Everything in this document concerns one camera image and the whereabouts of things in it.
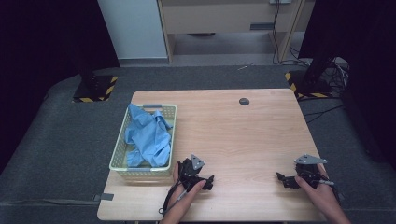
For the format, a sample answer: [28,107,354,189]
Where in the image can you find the black curtain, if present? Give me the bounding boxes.
[0,0,120,175]
[298,0,396,171]

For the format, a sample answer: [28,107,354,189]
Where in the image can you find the pale green plastic basket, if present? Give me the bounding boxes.
[108,103,177,181]

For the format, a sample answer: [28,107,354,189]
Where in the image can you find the black stand with striped base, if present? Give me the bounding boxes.
[66,31,120,104]
[284,46,335,100]

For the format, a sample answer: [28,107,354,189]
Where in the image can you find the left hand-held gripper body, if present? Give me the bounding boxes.
[177,153,206,191]

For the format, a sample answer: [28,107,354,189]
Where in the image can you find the light blue shirt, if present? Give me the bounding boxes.
[124,103,174,168]

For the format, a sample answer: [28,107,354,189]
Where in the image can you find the black hanging cables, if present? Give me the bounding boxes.
[271,0,312,67]

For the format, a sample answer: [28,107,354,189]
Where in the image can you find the tangle of cables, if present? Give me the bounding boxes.
[323,55,351,94]

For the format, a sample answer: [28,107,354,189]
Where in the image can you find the black floor cable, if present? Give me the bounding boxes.
[303,104,347,124]

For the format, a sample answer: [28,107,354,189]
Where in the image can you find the beige wooden desk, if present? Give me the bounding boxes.
[157,0,307,63]

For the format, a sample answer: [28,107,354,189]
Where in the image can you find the person's left hand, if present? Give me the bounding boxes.
[169,162,207,216]

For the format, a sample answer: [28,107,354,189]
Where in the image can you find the person's right hand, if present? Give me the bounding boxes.
[295,164,342,216]

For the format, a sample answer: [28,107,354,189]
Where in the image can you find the white cabinet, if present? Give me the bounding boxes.
[97,0,169,60]

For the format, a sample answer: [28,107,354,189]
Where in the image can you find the left hand-held gripper black cable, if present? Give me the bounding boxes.
[158,161,189,217]

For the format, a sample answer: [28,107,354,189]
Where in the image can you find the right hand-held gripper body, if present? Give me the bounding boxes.
[293,153,329,189]

